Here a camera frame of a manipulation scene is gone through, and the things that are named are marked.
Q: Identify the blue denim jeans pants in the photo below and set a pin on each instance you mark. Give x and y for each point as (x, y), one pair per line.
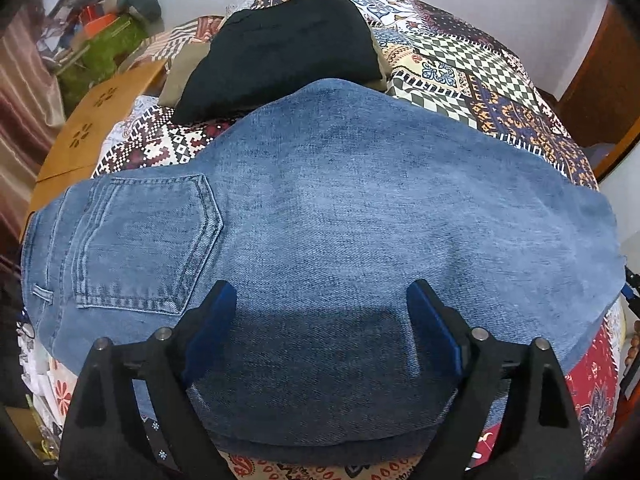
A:
(350, 210)

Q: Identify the folded khaki pants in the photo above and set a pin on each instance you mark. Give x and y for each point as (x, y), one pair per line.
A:
(182, 77)

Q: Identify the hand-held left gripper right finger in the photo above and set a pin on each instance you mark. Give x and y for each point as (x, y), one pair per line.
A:
(432, 325)

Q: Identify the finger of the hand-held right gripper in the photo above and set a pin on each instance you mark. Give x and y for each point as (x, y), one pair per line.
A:
(631, 294)

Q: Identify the patchwork printed blanket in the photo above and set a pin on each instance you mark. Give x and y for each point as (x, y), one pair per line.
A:
(450, 65)

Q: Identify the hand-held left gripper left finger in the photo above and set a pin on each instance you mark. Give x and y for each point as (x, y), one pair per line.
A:
(215, 320)

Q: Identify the grey long pillow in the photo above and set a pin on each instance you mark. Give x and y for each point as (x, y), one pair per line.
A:
(145, 5)

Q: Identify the striped red curtain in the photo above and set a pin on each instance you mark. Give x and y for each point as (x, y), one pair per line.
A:
(20, 110)

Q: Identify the green fabric storage box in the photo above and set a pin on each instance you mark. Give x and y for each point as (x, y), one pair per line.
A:
(105, 55)

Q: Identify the folded black pants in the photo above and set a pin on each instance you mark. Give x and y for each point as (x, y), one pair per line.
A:
(290, 45)

